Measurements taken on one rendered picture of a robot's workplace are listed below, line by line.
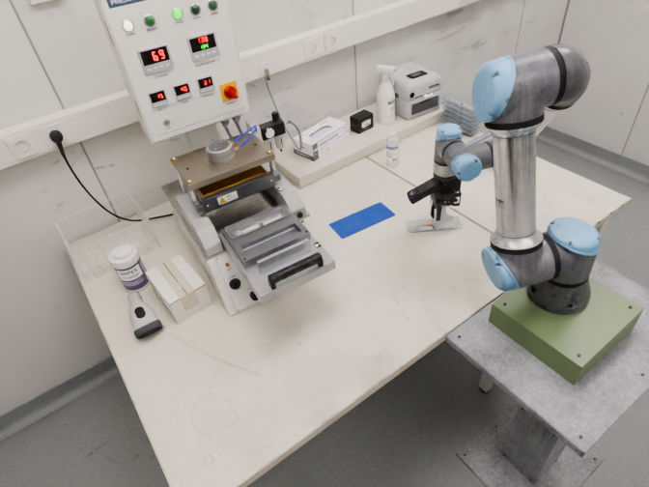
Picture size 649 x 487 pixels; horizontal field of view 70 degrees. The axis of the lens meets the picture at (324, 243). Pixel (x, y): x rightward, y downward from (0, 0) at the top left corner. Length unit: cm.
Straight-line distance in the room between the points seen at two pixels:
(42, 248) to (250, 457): 117
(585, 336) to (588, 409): 17
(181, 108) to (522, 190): 98
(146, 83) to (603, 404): 143
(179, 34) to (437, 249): 100
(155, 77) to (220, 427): 95
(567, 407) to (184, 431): 92
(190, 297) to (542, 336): 96
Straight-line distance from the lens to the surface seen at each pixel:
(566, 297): 132
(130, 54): 143
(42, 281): 207
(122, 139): 185
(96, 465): 225
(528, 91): 101
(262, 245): 128
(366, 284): 145
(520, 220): 112
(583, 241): 121
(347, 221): 168
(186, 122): 152
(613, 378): 138
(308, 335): 134
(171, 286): 146
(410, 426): 203
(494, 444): 203
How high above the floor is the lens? 181
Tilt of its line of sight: 42 degrees down
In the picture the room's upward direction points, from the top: 7 degrees counter-clockwise
